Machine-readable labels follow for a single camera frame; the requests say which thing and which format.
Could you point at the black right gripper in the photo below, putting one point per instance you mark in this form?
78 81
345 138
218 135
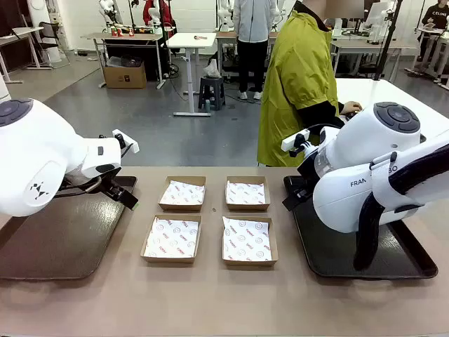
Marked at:
306 177

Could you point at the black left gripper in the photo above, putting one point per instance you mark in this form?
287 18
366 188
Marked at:
110 186

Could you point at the brown cardboard box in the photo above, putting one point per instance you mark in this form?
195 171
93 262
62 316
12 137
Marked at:
168 259
182 208
249 263
247 208

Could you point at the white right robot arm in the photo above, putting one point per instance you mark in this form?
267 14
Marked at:
368 147

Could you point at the person's right forearm black sleeve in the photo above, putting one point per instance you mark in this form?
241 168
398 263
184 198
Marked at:
319 112

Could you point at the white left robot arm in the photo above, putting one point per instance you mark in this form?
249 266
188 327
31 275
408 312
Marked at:
35 151

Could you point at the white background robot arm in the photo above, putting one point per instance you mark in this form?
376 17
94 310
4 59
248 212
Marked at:
224 14
105 7

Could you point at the black plastic tray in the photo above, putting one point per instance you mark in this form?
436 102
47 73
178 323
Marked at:
333 252

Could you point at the brown plastic tray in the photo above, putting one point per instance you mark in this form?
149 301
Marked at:
70 238

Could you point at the person's right hand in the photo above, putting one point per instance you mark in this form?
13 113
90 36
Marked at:
350 107

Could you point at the white red-printed paper liner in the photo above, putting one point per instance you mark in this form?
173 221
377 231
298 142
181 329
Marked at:
245 193
182 193
245 238
172 238

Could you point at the person in green jacket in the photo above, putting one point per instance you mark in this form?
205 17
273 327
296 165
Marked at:
298 87

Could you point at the large cardboard carton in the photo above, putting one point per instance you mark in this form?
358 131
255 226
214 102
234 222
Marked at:
124 79

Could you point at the white table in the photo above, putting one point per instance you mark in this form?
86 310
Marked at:
386 91

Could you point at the black plastic stool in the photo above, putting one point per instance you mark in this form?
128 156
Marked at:
212 82

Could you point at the white plastic bag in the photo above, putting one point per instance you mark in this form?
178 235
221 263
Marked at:
212 70

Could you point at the black office chair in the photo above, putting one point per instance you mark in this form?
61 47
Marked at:
52 52

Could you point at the wooden top desk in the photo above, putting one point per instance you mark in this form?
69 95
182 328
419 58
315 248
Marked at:
105 35

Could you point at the long white background desk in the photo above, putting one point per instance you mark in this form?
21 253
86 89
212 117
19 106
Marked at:
350 45

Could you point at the white cylindrical appliance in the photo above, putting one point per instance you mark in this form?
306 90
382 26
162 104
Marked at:
3 87

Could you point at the white standing desk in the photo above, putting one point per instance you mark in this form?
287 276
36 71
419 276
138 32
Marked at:
191 40

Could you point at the small pink tool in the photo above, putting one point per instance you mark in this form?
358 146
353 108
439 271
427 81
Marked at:
200 37

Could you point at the black stand pole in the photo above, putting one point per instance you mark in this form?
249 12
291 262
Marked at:
387 45

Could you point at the grey background desk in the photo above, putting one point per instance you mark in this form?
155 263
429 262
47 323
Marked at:
228 34

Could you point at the person in white jacket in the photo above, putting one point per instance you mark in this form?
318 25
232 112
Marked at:
252 21

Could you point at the person in red jacket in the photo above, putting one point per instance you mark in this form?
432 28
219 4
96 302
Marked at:
146 10

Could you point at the white desk with grey legs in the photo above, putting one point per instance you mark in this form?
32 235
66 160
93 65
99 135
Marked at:
17 31

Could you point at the person in black shirt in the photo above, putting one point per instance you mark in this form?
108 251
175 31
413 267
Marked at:
438 15

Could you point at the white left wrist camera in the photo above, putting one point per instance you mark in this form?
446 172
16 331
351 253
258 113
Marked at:
126 140

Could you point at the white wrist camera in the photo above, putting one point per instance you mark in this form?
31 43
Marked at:
126 140
294 140

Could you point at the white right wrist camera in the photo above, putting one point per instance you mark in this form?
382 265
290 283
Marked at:
294 140

